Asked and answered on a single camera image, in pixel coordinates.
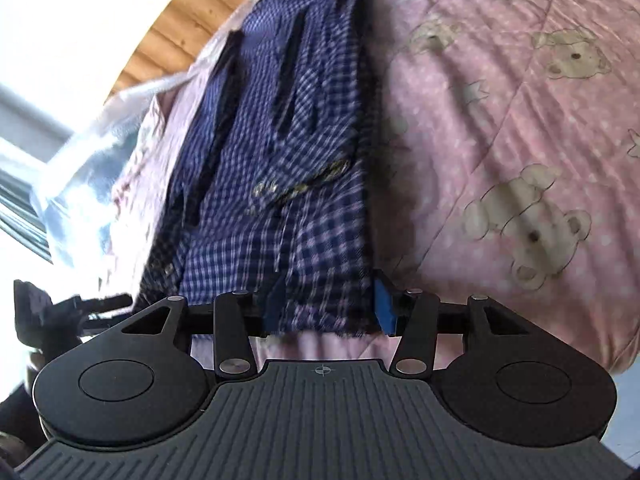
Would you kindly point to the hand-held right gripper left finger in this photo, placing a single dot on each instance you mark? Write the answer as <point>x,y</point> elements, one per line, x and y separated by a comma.
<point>274,310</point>

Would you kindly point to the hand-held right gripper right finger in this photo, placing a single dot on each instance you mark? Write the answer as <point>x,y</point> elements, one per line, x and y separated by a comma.
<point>384,305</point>

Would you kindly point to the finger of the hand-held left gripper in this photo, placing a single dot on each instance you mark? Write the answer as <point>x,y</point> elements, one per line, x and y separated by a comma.
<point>95,305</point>

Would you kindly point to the blue checked shirt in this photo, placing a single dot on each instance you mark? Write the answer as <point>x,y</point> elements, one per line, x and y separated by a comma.
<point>280,160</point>

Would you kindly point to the grey striped curtain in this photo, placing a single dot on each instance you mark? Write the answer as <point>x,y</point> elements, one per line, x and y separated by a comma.
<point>22,205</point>

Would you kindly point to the clear plastic bag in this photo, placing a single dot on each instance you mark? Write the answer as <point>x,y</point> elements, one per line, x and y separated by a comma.
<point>85,185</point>

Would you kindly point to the pink bear print blanket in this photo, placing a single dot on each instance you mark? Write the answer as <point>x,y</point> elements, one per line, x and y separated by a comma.
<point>500,135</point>

